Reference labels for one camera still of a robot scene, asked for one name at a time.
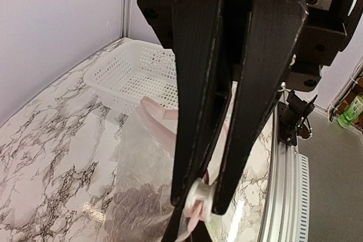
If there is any white plastic basket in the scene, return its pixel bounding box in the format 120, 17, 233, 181
83, 38, 178, 115

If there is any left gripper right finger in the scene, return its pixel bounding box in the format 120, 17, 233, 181
191, 221, 212, 242

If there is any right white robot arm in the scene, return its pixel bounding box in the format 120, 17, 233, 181
137, 0, 362, 215

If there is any right aluminium frame post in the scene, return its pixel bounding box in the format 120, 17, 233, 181
120, 0, 132, 37

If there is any green plastic bottle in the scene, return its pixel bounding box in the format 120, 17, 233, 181
337, 92, 362, 128

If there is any front aluminium rail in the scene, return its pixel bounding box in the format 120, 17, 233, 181
258, 106, 310, 242

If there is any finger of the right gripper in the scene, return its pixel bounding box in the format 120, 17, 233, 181
171, 0, 231, 207
212, 0, 308, 215

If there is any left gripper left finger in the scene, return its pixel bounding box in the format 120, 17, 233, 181
161, 207, 186, 242

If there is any clear zip top bag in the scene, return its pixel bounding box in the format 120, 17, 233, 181
103, 96, 232, 242

